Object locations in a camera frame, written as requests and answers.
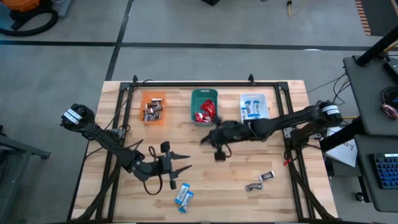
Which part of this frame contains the orange shop vacuum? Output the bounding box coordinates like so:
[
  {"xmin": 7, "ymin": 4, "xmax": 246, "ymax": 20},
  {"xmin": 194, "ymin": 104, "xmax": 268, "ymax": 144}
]
[{"xmin": 8, "ymin": 0, "xmax": 44, "ymax": 19}]

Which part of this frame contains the coiled black cable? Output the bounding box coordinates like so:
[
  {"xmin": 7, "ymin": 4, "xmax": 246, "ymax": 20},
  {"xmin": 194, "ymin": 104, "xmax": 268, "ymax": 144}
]
[{"xmin": 379, "ymin": 86, "xmax": 398, "ymax": 108}]

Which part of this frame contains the black mat with hazard stripes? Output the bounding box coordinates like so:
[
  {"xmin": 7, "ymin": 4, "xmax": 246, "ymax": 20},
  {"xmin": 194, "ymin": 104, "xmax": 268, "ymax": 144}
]
[{"xmin": 354, "ymin": 0, "xmax": 398, "ymax": 37}]

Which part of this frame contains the grey metal table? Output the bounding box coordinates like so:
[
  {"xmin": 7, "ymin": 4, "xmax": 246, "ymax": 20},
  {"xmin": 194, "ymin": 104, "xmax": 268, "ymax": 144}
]
[{"xmin": 0, "ymin": 124, "xmax": 52, "ymax": 224}]

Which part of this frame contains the grey floor box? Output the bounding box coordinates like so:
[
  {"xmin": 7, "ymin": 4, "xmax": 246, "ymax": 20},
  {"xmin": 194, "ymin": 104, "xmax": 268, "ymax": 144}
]
[{"xmin": 57, "ymin": 0, "xmax": 74, "ymax": 18}]

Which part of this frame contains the coloured wire bundle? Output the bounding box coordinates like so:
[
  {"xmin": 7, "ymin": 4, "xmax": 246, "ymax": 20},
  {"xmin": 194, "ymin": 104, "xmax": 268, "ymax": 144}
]
[{"xmin": 381, "ymin": 103, "xmax": 398, "ymax": 121}]

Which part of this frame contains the silver Hershey's candy bag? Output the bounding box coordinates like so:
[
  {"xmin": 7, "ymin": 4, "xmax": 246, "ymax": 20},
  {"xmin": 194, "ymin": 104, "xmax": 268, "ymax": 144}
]
[{"xmin": 178, "ymin": 190, "xmax": 195, "ymax": 214}]

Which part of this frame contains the teal plastic basket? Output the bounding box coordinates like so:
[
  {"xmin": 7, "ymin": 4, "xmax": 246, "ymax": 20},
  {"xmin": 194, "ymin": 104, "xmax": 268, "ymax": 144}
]
[{"xmin": 189, "ymin": 88, "xmax": 220, "ymax": 127}]

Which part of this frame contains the white plastic basket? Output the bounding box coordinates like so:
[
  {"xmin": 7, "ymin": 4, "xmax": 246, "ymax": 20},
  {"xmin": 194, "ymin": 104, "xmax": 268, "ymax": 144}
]
[{"xmin": 239, "ymin": 92, "xmax": 269, "ymax": 126}]

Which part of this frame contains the orange plastic basket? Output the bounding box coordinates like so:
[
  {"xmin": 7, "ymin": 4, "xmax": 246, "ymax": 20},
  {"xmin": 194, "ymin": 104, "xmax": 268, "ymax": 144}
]
[{"xmin": 139, "ymin": 90, "xmax": 167, "ymax": 126}]

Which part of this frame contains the black backlit keyboard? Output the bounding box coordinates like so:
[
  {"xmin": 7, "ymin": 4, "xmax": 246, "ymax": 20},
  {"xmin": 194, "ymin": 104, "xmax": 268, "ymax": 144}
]
[{"xmin": 369, "ymin": 152, "xmax": 398, "ymax": 190}]

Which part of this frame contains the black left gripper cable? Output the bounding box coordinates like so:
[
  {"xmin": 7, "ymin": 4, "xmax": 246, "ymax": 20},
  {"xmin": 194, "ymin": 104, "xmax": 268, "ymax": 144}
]
[{"xmin": 142, "ymin": 145, "xmax": 165, "ymax": 197}]

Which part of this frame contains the black vacuum hose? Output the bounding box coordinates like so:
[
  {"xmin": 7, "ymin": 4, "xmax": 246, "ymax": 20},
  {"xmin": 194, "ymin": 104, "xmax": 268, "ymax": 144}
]
[{"xmin": 0, "ymin": 6, "xmax": 59, "ymax": 37}]

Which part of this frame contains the yellow extension cable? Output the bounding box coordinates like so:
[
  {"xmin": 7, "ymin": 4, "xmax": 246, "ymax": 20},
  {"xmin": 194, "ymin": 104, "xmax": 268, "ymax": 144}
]
[{"xmin": 286, "ymin": 0, "xmax": 307, "ymax": 17}]

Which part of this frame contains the grey desk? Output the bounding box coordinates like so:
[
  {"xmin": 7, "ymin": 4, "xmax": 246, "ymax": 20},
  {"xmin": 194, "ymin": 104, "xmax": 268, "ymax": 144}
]
[
  {"xmin": 354, "ymin": 135, "xmax": 398, "ymax": 213},
  {"xmin": 343, "ymin": 55, "xmax": 398, "ymax": 137}
]

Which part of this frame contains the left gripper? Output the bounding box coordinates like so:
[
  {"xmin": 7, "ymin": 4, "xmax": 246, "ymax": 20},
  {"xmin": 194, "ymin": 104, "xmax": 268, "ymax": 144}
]
[{"xmin": 158, "ymin": 140, "xmax": 193, "ymax": 190}]

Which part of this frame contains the black stand pole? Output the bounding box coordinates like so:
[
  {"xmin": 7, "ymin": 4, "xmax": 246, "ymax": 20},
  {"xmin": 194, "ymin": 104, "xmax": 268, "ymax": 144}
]
[{"xmin": 355, "ymin": 24, "xmax": 398, "ymax": 67}]

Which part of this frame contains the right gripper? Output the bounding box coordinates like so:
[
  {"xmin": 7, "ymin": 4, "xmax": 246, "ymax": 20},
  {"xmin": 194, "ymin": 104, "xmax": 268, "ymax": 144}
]
[{"xmin": 200, "ymin": 116, "xmax": 251, "ymax": 161}]

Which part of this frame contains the white paper sheet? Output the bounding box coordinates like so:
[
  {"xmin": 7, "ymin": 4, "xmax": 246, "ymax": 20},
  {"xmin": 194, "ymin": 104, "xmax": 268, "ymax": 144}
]
[{"xmin": 325, "ymin": 126, "xmax": 358, "ymax": 168}]

